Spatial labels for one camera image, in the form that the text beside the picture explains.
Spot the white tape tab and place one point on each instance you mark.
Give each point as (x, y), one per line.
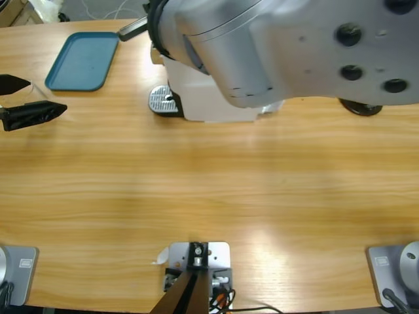
(162, 256)

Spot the white plastic bag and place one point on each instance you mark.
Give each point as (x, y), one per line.
(46, 8)

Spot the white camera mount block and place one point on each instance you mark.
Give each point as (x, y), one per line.
(219, 255)

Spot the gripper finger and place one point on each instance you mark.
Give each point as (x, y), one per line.
(10, 84)
(132, 29)
(32, 114)

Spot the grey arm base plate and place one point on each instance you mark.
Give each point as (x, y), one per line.
(19, 268)
(393, 268)

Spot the dark camera post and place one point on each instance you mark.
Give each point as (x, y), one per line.
(188, 288)

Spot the black capsule holder with rods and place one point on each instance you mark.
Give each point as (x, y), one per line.
(360, 110)

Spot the cardboard box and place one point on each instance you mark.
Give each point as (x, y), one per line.
(13, 16)

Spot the white capsule coffee machine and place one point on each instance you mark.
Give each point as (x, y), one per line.
(196, 104)

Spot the metal drip tray grate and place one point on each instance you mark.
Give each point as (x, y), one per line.
(160, 98)

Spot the teal plastic tray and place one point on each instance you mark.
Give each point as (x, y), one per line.
(82, 62)

